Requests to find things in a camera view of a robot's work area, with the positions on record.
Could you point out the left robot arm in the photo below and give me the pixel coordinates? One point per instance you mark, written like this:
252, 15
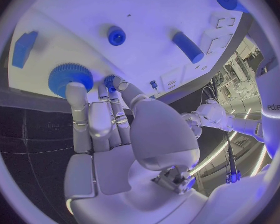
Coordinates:
226, 119

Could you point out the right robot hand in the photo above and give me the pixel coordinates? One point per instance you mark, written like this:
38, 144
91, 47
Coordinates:
112, 168

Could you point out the blue block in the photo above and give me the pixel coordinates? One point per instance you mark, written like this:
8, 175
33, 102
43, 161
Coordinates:
23, 50

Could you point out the white task board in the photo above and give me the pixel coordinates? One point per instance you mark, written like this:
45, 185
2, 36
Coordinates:
149, 13

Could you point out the black pole with clamp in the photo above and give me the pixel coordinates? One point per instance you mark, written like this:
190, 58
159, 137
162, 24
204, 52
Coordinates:
231, 158

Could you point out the small blue gear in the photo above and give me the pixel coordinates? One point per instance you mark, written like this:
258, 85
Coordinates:
109, 80

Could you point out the blue standing cylinder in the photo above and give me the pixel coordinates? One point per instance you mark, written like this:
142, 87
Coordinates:
188, 47

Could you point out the workshop equipment rack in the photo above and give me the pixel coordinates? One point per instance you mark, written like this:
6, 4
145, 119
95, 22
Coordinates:
235, 76

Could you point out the short blue peg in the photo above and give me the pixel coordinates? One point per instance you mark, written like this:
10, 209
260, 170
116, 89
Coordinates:
116, 36

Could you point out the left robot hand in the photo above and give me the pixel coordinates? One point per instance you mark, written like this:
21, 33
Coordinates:
193, 127

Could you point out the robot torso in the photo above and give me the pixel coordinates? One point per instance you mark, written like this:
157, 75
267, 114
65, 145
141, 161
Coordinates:
272, 89

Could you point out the tiny blue plug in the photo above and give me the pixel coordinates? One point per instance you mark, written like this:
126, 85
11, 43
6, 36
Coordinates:
153, 84

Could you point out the large blue gear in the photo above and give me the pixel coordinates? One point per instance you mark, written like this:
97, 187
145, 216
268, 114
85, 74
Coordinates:
65, 74

